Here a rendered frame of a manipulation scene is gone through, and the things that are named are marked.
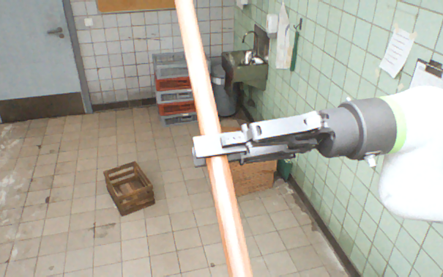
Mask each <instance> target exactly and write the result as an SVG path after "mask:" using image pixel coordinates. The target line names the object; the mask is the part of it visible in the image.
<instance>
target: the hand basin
mask: <svg viewBox="0 0 443 277"><path fill-rule="evenodd" d="M251 32H253V49H251V50H244V51H228V52H222V68H223V69H224V70H225V72H226V76H225V85H224V89H225V91H226V93H227V95H228V96H229V97H232V90H233V82H239V89H240V90H246V84H248V86H249V100H248V101H246V104H247V106H250V107H252V106H253V107H255V106H256V104H255V102H253V100H252V88H251V87H255V88H257V89H260V90H261V91H265V89H266V79H267V76H268V66H269V49H270V39H269V38H268V36H267V31H265V30H264V29H263V28H261V27H260V26H259V25H258V24H257V23H254V31H248V32H247V33H246V34H245V35H244V37H242V39H243V41H242V43H245V37H246V35H247V34H249V33H251ZM262 58H263V59H262ZM264 60H265V61H264ZM250 94H251V96H250Z"/></svg>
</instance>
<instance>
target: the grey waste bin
mask: <svg viewBox="0 0 443 277"><path fill-rule="evenodd" d="M211 68H212V72H211V73H210V81H211V85H212V91H213V95H214V99H215V105H216V108H217V114H218V117H231V116H233V115H235V114H236V113H237V82H233V90H232V97H229V96H228V95H227V93H226V91H225V89H224V85H225V76H226V72H225V70H224V69H223V68H222V65H221V64H219V65H215V66H212V67H211Z"/></svg>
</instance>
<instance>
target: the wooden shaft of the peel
mask: <svg viewBox="0 0 443 277"><path fill-rule="evenodd" d="M175 4H176V11H177V15H178V19H179V26H180V30H181V35H182V42H183V46H184V50H185V56H186V60H187V67H188V71H189V76H190V83H191V87H192V91H193V98H194V102H195V106H196V113H197V117H198V124H199V129H200V133H201V136H208V135H214V134H220V133H222V132H221V129H220V121H219V118H218V114H217V108H216V105H215V99H214V95H213V91H212V85H211V81H210V77H209V71H208V67H206V61H205V57H204V51H203V48H202V44H201V37H200V33H199V30H198V24H197V20H196V14H195V10H194V6H193V0H175ZM205 159H206V166H207V170H208V174H209V178H210V182H211V186H212V193H213V197H214V201H215V208H216V212H217V219H218V223H219V227H220V234H221V239H222V243H223V250H224V254H225V258H226V264H227V268H228V275H229V277H253V271H252V267H251V263H250V257H249V254H248V250H247V244H246V240H245V233H244V230H243V226H242V224H241V220H240V217H239V211H238V207H237V201H236V197H235V193H234V186H233V182H232V179H231V173H230V169H229V166H228V159H227V156H226V155H222V156H217V157H212V158H205Z"/></svg>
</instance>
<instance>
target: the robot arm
mask: <svg viewBox="0 0 443 277"><path fill-rule="evenodd" d="M249 127H250V129H248V128H247V125H242V126H241V129H242V131H237V132H230V133H220V134H214V135H208V136H197V137H193V144H194V147H192V148H191V152H192V157H193V164H194V168H198V167H204V166H206V159H205V158H212V157H217V156H222V155H226V156H227V159H228V163H232V162H237V161H239V165H240V166H244V165H245V164H248V163H259V162H265V161H271V160H293V159H295V158H296V155H295V153H298V152H299V153H306V152H310V151H311V150H312V149H317V150H318V151H319V152H320V153H321V154H322V155H323V156H324V157H326V158H333V157H338V156H344V155H345V156H346V157H347V158H349V159H351V160H355V159H357V161H361V160H365V159H366V160H367V161H368V165H369V167H370V168H373V167H375V166H376V164H375V160H374V157H376V156H377V155H384V158H383V162H382V167H381V172H380V175H379V181H378V185H377V190H378V195H379V198H380V200H381V203H382V204H383V205H384V206H385V207H386V208H387V209H388V210H389V211H390V212H391V213H392V214H394V215H396V216H398V217H400V218H405V219H409V220H416V221H427V222H433V223H438V224H443V89H440V88H438V87H435V86H416V87H413V88H411V89H407V90H406V91H403V92H399V93H397V94H394V95H388V96H382V97H371V98H365V99H359V100H351V99H350V97H348V98H346V101H343V102H342V103H341V104H339V106H338V107H337V108H327V109H322V110H320V111H319V110H316V111H311V112H308V113H306V114H300V115H296V116H291V117H283V118H279V119H270V120H269V121H266V120H265V122H257V123H253V124H251V125H249Z"/></svg>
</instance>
